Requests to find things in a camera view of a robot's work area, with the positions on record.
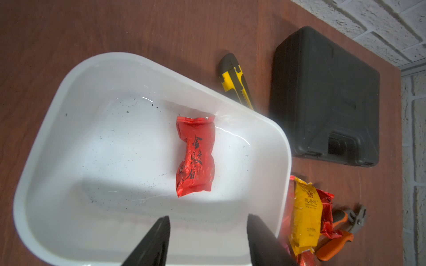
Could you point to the red tea bag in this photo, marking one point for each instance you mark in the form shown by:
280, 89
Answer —
285, 229
197, 170
327, 228
306, 258

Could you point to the black plastic tool case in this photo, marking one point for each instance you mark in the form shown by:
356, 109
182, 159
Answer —
326, 100

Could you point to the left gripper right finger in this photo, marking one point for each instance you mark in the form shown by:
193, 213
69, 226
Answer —
265, 248

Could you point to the white plastic storage box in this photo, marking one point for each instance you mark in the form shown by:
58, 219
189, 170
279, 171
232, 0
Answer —
102, 169

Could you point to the yellow tea bag packet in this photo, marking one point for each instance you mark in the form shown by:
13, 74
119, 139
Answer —
307, 213

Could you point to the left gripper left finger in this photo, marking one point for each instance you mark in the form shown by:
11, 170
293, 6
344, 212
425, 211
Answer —
153, 248

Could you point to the orange handled pliers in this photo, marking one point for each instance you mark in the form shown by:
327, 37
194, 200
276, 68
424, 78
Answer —
347, 222

